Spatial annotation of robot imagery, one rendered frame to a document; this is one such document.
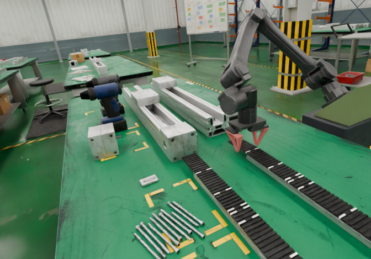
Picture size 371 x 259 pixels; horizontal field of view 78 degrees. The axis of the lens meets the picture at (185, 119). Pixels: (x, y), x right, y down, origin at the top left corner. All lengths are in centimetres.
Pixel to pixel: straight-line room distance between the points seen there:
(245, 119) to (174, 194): 30
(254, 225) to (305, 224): 12
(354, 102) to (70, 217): 101
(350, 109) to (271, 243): 69
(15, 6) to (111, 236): 1567
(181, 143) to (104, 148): 29
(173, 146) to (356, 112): 71
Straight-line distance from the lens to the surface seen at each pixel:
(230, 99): 63
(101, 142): 87
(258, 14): 102
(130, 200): 67
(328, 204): 61
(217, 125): 91
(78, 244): 62
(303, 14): 410
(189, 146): 78
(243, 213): 54
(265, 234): 52
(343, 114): 108
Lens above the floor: 120
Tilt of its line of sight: 22 degrees down
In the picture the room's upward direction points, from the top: 6 degrees counter-clockwise
